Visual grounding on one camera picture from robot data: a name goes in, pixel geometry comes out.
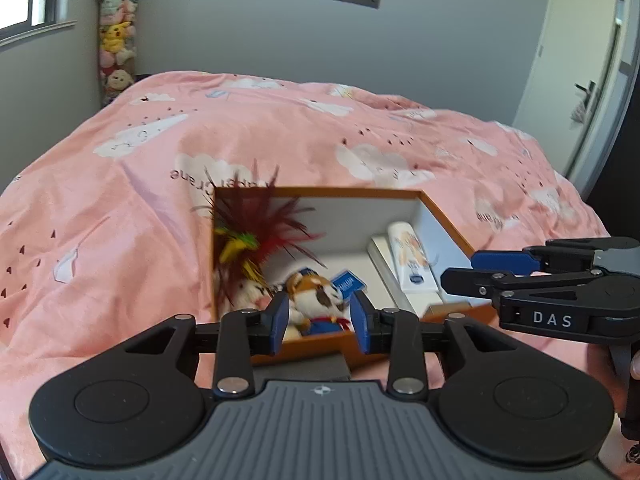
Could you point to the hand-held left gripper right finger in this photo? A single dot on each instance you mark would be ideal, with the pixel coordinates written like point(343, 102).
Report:
point(361, 326)

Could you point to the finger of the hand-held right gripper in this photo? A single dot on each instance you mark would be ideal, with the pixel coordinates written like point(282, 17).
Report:
point(500, 260)
point(470, 281)

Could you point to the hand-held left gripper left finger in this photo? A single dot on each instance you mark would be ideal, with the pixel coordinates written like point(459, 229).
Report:
point(280, 321)

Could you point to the orange white plush cat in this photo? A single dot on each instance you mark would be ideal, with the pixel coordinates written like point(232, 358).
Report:
point(312, 292)

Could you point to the orange cardboard box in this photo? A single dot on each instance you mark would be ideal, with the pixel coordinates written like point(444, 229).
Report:
point(450, 225)

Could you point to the red feather shuttlecock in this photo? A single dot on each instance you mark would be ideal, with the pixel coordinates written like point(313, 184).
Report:
point(260, 225)

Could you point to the person's right hand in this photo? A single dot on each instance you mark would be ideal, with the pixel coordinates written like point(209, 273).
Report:
point(636, 365)

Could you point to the white plush toy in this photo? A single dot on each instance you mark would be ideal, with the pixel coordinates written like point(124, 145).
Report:
point(250, 295)

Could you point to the blue packet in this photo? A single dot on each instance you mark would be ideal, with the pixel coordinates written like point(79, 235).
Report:
point(350, 282)

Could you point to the white printed tube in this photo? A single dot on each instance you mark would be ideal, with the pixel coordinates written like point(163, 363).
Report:
point(412, 260)

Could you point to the white rectangular box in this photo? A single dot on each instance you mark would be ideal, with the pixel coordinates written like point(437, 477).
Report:
point(382, 260)

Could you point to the pink printed blanket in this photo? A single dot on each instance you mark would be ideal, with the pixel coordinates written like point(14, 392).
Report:
point(125, 200)

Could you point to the white door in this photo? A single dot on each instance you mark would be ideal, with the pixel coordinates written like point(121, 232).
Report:
point(560, 45)

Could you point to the column of plush toys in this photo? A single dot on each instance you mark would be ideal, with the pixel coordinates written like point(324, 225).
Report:
point(117, 35)

